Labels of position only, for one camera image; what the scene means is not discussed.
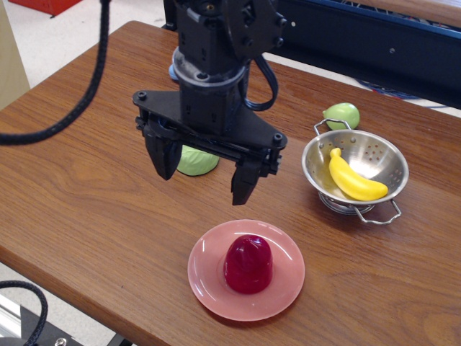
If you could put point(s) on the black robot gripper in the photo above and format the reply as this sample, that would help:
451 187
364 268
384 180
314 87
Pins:
210 112

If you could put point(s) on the yellow toy banana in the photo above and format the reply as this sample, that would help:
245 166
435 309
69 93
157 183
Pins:
351 183

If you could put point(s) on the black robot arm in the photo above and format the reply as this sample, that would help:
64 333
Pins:
218 43

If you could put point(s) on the green toy cabbage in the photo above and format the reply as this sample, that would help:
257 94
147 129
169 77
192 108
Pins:
194 162

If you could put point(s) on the pink plastic plate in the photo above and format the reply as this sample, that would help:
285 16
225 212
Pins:
206 278

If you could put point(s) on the red jelly dome toy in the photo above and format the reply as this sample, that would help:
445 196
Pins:
248 264

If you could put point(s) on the green toy pear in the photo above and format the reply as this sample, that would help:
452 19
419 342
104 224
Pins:
342 111

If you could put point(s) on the beige cabinet side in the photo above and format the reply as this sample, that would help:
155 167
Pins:
13 78

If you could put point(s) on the red box on floor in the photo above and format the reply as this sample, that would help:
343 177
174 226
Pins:
52 7

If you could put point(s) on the grey metal base with screw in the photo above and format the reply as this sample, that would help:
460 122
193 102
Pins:
18 324

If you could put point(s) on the blue handled grey scoop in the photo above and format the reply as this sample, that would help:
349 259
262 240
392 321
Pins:
172 73

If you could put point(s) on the steel colander with handles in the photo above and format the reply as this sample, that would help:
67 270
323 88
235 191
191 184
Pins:
367 155

